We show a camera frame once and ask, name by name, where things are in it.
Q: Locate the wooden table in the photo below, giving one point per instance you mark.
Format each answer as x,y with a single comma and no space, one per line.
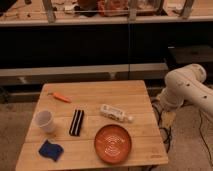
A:
79,152

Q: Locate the blue sponge cloth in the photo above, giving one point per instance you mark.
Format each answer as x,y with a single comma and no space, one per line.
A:
52,151

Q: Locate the white plastic bottle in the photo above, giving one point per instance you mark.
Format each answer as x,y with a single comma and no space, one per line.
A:
115,113

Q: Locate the orange clutter on shelf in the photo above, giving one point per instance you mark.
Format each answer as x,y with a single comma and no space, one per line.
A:
112,7

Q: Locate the orange toy carrot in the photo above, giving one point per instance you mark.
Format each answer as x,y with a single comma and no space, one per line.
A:
60,97

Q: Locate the long shelf bench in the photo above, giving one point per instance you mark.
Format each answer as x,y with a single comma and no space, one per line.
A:
15,13

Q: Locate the orange ridged plate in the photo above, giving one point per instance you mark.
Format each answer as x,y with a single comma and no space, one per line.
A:
112,144

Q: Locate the white paper cup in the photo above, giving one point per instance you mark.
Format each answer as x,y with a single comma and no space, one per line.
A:
45,121

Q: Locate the black box on shelf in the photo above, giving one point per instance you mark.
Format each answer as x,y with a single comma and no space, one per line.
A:
182,56

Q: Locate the black white striped eraser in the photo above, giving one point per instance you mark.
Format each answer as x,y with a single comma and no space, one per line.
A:
76,123

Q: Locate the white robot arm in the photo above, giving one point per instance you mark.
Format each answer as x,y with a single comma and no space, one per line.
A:
186,83

